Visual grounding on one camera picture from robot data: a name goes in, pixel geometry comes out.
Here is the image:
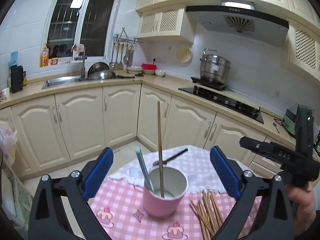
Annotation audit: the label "steel faucet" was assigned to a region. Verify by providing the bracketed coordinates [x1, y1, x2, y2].
[74, 55, 87, 80]

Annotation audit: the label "hanging utensil rack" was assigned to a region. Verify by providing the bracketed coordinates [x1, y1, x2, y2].
[108, 27, 142, 70]

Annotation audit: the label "pink checkered tablecloth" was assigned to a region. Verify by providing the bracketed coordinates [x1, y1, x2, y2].
[90, 145, 235, 239]

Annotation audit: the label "range hood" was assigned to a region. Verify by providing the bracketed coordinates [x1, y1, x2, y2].
[185, 0, 289, 47]

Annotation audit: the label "cream upper cabinets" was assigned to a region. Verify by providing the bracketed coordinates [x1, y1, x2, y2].
[136, 0, 319, 82]

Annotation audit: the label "kitchen window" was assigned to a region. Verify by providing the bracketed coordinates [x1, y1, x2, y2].
[47, 0, 115, 59]

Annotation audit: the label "cream lower cabinets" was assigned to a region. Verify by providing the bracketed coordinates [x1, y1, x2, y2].
[1, 82, 296, 179]

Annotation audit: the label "steel steamer pot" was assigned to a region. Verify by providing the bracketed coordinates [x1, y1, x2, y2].
[200, 48, 231, 84]

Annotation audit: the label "light blue spoon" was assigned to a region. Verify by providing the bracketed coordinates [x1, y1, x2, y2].
[135, 148, 154, 192]

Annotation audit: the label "orange bottle on windowsill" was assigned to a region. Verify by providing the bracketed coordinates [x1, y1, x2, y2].
[40, 43, 49, 67]

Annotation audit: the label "cream cabinets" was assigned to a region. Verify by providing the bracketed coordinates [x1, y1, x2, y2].
[136, 0, 319, 82]
[1, 82, 296, 179]

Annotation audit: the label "steel wok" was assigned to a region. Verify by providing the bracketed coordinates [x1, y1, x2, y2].
[87, 70, 135, 81]

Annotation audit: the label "green kitchen scale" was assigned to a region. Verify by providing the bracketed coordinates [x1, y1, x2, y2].
[281, 105, 298, 138]

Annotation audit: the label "steel sink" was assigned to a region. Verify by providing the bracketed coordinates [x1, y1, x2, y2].
[42, 76, 82, 89]

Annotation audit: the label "black spork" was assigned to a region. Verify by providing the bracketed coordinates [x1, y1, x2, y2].
[152, 148, 188, 167]

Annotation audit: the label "pink utensil cup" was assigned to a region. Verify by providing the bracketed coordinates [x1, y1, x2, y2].
[142, 166, 189, 218]

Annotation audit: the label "white bowl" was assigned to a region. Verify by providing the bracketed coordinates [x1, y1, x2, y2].
[155, 69, 166, 77]

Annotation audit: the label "red container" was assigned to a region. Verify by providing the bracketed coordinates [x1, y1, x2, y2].
[141, 63, 157, 70]

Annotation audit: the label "round bamboo trivet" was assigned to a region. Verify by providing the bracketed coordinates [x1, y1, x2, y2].
[176, 46, 193, 63]

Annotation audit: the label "wooden chopstick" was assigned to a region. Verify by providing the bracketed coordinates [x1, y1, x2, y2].
[202, 190, 217, 233]
[210, 192, 223, 227]
[189, 200, 212, 240]
[157, 101, 164, 198]

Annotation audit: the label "black knife block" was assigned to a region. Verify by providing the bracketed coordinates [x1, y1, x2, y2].
[10, 65, 23, 93]

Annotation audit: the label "black gas stove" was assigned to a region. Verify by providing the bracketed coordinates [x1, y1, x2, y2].
[178, 77, 264, 124]

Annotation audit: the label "right human hand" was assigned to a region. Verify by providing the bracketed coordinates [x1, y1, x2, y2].
[286, 182, 319, 239]

